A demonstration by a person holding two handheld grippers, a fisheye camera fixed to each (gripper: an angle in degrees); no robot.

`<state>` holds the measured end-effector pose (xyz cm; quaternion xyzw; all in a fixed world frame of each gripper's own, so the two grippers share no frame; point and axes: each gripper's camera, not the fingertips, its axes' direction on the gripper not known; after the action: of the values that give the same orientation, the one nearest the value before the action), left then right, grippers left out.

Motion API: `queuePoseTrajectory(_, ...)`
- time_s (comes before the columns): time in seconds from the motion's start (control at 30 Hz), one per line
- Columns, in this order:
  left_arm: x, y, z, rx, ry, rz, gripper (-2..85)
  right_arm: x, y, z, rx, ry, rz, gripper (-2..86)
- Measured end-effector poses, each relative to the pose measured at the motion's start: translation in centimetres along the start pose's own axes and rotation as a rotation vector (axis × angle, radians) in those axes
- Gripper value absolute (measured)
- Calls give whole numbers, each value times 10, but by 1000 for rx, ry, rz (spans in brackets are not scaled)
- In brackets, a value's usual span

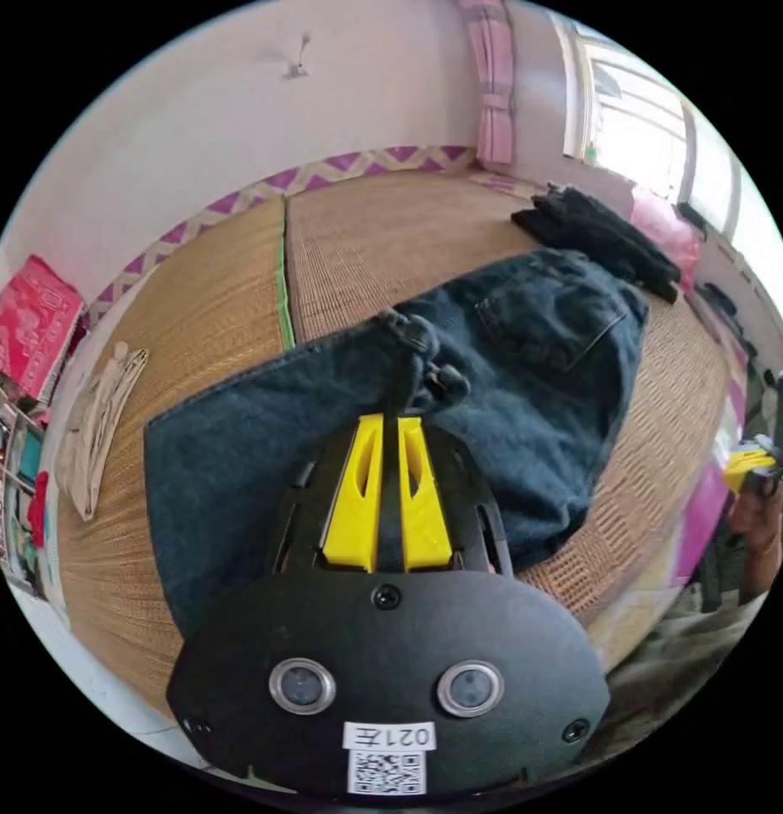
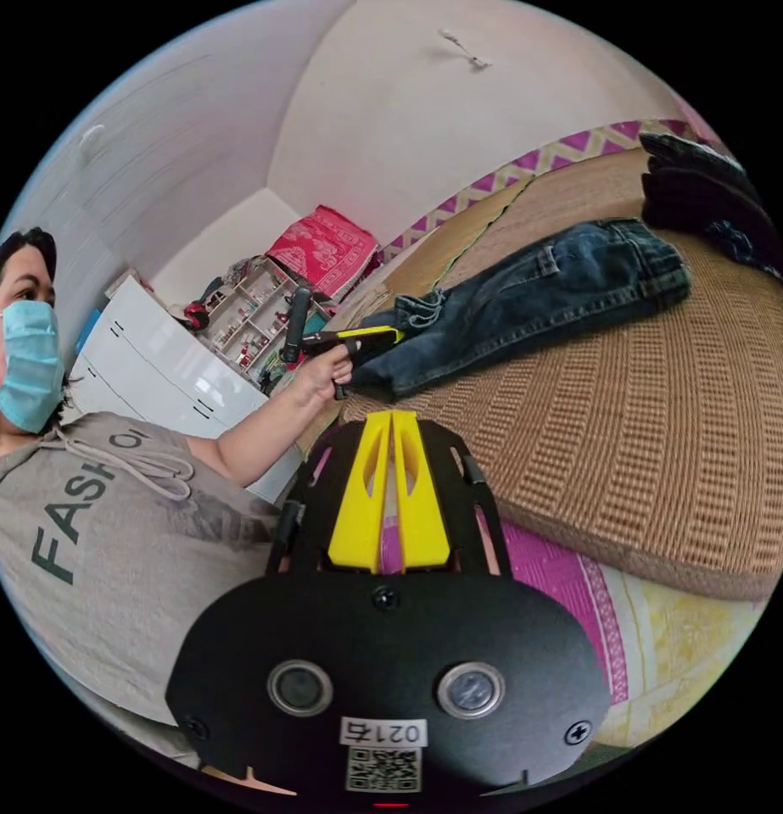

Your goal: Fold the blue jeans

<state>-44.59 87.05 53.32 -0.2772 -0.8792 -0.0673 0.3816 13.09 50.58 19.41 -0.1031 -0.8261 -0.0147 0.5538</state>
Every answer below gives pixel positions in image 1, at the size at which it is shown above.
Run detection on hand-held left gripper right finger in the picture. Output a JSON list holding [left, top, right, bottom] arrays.
[[398, 416, 456, 572]]

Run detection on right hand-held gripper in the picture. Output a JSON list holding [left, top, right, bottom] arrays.
[[724, 433, 783, 499]]

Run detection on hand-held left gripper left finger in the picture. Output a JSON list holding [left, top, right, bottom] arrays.
[[320, 414, 385, 572]]

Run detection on blue jeans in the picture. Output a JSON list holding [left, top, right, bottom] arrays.
[[143, 248, 651, 638]]

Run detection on person's right hand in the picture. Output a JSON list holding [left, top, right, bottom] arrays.
[[726, 477, 783, 598]]

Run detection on person's body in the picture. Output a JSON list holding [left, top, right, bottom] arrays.
[[604, 571, 780, 761]]

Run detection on pink bag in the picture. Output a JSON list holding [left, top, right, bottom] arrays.
[[629, 187, 702, 288]]

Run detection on black garment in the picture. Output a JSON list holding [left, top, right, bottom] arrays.
[[510, 182, 684, 304]]

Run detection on shelf with items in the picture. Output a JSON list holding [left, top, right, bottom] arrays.
[[0, 381, 51, 577]]

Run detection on window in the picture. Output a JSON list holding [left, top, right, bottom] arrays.
[[561, 24, 743, 231]]

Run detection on red patterned cloth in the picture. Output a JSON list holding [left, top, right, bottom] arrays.
[[0, 254, 87, 403]]

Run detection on pink curtain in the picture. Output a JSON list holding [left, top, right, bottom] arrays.
[[457, 0, 517, 168]]

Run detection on ceiling fan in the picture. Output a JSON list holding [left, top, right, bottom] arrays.
[[257, 31, 317, 82]]

